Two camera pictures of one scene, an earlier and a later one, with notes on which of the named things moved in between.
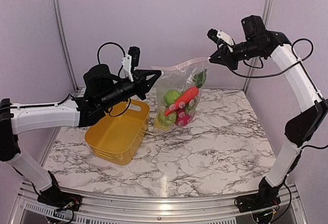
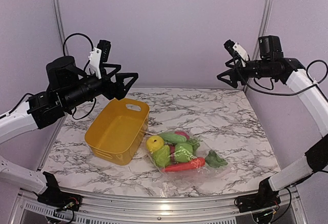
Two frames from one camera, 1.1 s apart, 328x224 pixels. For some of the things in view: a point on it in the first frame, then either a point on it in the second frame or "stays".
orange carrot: [189, 96] → [195, 163]
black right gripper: [227, 59] → [237, 68]
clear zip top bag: [179, 88] → [183, 160]
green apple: [171, 96] → [183, 152]
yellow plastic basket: [115, 139] stays
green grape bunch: [190, 108] → [195, 143]
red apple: [182, 118] → [172, 148]
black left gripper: [144, 85] → [119, 91]
